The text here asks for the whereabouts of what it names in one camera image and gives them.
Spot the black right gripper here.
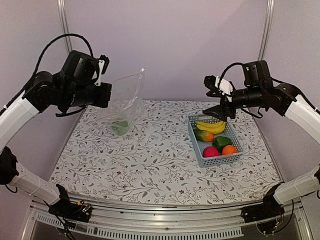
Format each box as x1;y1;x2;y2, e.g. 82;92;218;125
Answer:
201;85;264;122

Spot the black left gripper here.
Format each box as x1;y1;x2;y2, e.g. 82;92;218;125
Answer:
62;82;113;108

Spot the orange green toy mango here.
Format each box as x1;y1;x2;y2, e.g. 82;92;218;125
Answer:
193;129;215;143

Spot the clear zip top bag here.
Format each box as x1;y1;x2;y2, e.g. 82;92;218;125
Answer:
98;68;146;133

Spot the blue perforated plastic basket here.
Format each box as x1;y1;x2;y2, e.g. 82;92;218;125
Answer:
187;115;244;168

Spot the green toy cabbage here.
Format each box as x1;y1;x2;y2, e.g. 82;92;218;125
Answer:
111;120;130;136

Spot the red toy apple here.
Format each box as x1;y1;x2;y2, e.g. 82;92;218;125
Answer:
202;146;220;158

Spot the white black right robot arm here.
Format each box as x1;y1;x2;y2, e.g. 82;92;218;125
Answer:
203;60;320;218

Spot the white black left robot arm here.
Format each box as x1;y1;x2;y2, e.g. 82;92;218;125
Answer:
0;51;230;217

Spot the yellow toy banana bunch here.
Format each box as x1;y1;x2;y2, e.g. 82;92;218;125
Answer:
195;121;227;135

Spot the green toy bell pepper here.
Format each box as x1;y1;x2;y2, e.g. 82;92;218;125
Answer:
212;136;232;153

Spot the orange toy orange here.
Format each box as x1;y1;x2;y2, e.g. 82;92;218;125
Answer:
221;145;238;155

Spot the floral patterned table mat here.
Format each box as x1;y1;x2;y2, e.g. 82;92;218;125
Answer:
50;101;282;205

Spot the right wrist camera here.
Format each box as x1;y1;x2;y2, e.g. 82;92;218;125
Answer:
203;75;234;98

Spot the left aluminium corner post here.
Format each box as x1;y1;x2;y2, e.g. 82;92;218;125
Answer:
56;0;73;54

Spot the aluminium corner post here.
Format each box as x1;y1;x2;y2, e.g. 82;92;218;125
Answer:
56;0;73;54
258;0;275;60

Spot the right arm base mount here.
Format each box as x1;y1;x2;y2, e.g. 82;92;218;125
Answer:
240;196;285;223

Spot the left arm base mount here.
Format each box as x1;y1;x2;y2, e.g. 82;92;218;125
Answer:
48;184;92;223

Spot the right aluminium corner post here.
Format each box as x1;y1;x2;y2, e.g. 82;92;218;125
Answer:
258;0;275;60

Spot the aluminium front rail frame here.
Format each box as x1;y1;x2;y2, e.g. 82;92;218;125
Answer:
19;192;316;240

